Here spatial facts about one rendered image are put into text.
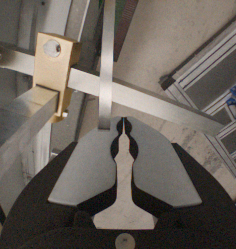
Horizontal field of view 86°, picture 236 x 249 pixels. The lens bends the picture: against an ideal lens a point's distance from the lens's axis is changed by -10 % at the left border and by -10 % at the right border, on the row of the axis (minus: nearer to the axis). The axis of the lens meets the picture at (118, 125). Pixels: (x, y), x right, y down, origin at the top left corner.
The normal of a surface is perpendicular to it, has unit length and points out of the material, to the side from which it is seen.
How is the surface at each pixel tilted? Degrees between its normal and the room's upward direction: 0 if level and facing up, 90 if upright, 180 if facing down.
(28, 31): 0
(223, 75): 0
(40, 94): 90
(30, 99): 90
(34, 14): 0
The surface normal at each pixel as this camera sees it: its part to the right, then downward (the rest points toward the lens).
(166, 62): -0.03, 0.54
